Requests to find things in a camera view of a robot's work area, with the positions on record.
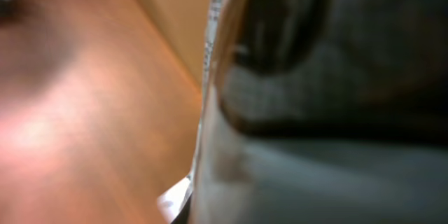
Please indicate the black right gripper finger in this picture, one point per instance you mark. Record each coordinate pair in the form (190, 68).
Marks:
(184, 214)

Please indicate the green 3M cleaner package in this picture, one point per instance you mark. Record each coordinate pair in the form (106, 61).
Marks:
(320, 111)

